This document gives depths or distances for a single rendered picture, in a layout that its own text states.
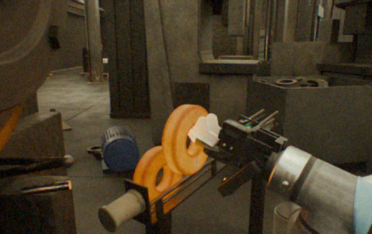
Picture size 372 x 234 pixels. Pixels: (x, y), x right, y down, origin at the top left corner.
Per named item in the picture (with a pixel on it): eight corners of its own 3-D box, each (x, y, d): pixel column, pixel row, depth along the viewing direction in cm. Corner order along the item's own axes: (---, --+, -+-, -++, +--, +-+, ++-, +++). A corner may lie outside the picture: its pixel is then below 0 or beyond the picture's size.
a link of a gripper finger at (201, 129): (190, 107, 64) (227, 124, 60) (184, 131, 67) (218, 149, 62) (181, 109, 62) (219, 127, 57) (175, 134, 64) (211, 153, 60)
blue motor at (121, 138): (103, 181, 235) (100, 138, 227) (100, 156, 288) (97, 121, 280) (141, 175, 245) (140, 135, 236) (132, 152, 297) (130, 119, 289)
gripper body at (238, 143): (237, 112, 62) (293, 137, 56) (226, 148, 66) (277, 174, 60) (219, 120, 56) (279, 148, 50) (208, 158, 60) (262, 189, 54)
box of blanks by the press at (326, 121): (277, 184, 229) (285, 84, 210) (236, 149, 308) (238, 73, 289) (386, 172, 251) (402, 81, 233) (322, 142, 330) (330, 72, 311)
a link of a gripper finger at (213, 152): (204, 132, 64) (239, 150, 60) (202, 140, 64) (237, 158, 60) (192, 138, 60) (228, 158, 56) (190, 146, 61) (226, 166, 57)
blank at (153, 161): (151, 215, 78) (161, 220, 76) (121, 184, 67) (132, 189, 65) (180, 167, 85) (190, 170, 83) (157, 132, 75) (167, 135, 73)
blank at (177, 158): (157, 113, 59) (170, 115, 57) (199, 97, 71) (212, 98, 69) (164, 184, 64) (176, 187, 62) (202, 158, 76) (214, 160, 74)
